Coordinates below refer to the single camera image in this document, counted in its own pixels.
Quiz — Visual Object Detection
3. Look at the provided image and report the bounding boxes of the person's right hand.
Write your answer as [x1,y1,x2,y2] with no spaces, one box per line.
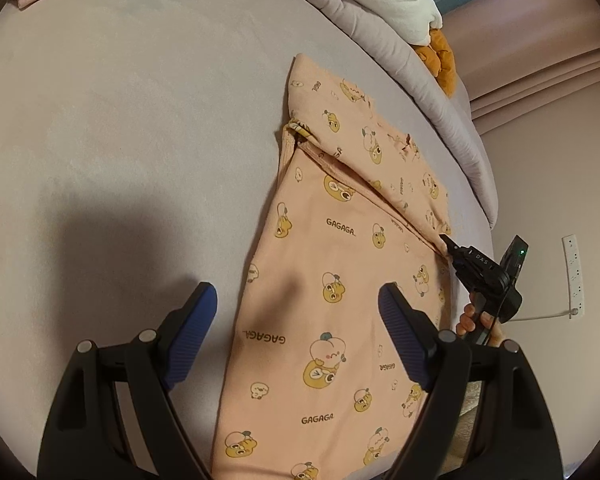
[455,292,506,348]

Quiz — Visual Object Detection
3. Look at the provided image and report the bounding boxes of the white power cable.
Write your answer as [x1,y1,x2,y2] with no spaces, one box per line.
[507,309,577,324]

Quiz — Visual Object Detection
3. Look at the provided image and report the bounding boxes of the grey quilted duvet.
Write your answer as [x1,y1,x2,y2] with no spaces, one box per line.
[240,0,498,231]

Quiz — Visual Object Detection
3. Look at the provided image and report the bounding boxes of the bed with lilac sheet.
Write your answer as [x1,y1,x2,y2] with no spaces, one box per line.
[0,0,498,480]

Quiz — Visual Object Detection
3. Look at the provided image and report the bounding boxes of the peach printed pajama garment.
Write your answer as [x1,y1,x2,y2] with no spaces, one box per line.
[211,52,453,480]

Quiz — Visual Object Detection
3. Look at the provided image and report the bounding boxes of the pink curtain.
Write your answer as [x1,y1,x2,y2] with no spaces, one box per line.
[440,0,600,136]

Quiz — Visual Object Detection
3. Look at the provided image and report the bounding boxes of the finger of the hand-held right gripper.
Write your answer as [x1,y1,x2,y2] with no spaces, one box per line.
[439,233,465,262]

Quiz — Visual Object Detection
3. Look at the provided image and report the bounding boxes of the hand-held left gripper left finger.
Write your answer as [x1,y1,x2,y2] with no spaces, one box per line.
[36,281,218,480]

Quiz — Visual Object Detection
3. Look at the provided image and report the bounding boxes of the white power strip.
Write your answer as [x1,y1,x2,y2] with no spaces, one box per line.
[562,233,586,319]

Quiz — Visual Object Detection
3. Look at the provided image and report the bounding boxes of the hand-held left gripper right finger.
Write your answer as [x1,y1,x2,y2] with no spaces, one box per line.
[377,282,561,480]

